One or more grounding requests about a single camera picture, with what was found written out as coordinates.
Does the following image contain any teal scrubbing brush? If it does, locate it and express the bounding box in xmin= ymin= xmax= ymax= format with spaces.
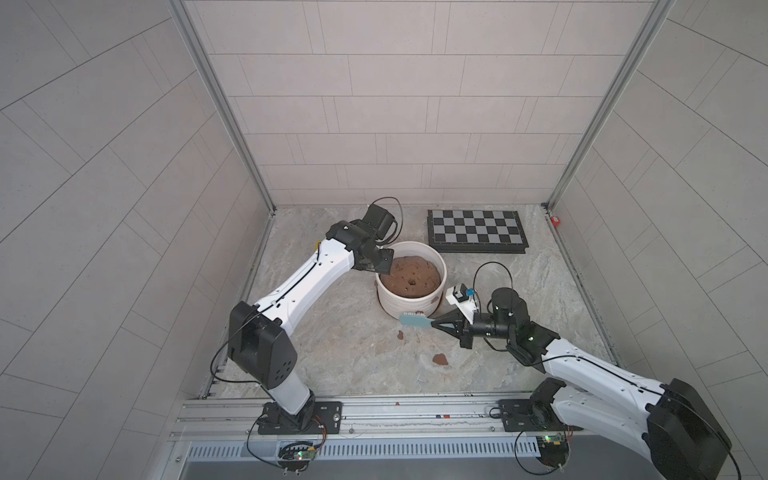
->
xmin=398 ymin=312 xmax=432 ymax=329

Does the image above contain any white ceramic pot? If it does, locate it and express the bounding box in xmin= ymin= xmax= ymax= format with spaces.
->
xmin=375 ymin=241 xmax=447 ymax=320

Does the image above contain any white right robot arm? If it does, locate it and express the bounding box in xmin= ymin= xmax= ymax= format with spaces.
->
xmin=431 ymin=285 xmax=732 ymax=479

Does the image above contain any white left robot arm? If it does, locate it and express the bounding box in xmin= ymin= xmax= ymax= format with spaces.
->
xmin=223 ymin=204 xmax=399 ymax=432

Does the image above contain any mud chunk on table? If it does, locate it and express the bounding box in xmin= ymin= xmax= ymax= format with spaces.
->
xmin=432 ymin=353 xmax=449 ymax=366

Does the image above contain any black and grey chessboard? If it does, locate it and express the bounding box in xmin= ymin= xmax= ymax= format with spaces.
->
xmin=427 ymin=210 xmax=529 ymax=254

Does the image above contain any right green circuit board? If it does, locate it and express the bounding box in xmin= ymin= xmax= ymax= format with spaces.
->
xmin=537 ymin=432 xmax=570 ymax=472

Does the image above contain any green circuit board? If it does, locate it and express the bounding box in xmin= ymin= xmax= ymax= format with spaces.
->
xmin=537 ymin=432 xmax=570 ymax=472
xmin=277 ymin=441 xmax=320 ymax=472

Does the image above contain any left green circuit board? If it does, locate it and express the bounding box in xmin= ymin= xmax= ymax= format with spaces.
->
xmin=277 ymin=441 xmax=320 ymax=472

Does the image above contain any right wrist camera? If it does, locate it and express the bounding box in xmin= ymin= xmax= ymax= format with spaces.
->
xmin=444 ymin=283 xmax=480 ymax=324

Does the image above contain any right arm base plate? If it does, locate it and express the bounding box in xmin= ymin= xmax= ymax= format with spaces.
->
xmin=497 ymin=399 xmax=568 ymax=433

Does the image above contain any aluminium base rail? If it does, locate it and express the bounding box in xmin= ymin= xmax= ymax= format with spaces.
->
xmin=143 ymin=392 xmax=667 ymax=480

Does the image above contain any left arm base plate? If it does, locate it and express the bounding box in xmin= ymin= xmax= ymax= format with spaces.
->
xmin=256 ymin=398 xmax=343 ymax=435

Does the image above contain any aluminium corner post left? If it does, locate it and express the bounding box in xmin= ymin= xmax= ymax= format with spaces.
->
xmin=168 ymin=0 xmax=276 ymax=217

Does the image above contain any aluminium corner post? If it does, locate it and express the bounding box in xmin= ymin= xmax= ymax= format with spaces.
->
xmin=542 ymin=0 xmax=676 ymax=213
xmin=168 ymin=0 xmax=276 ymax=217

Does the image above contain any aluminium corner post right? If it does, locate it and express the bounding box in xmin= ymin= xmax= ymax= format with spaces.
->
xmin=542 ymin=0 xmax=676 ymax=213

